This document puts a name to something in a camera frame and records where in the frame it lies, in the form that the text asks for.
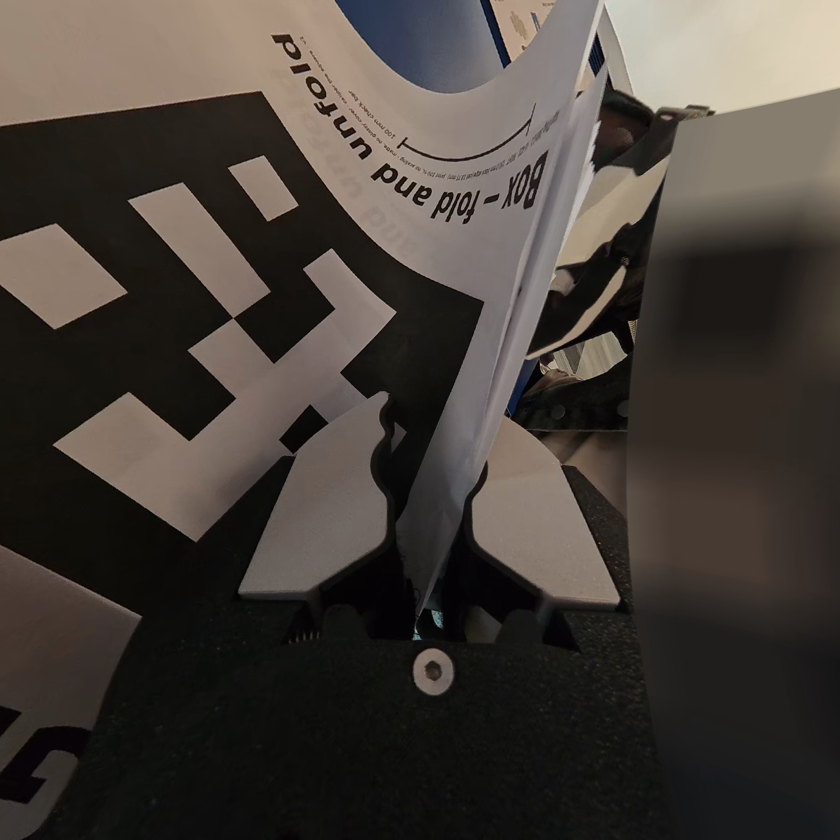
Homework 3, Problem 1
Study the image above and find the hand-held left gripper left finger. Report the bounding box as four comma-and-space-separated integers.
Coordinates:
238, 392, 401, 603

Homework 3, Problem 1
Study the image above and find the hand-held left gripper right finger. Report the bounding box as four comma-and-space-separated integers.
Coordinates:
462, 422, 623, 610

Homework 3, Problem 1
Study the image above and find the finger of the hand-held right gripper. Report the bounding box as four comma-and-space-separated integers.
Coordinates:
525, 266, 636, 361
570, 154, 672, 253

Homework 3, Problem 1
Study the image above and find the plain white paper sheet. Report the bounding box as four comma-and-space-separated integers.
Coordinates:
656, 92, 840, 224

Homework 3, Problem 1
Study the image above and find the white sheet with black marker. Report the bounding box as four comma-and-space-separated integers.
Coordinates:
0, 0, 605, 618

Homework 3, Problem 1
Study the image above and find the printed instruction sheet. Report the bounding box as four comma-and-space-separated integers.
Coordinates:
489, 0, 608, 76

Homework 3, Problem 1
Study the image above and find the white sheet with bold title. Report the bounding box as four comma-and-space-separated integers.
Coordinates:
0, 545, 144, 840

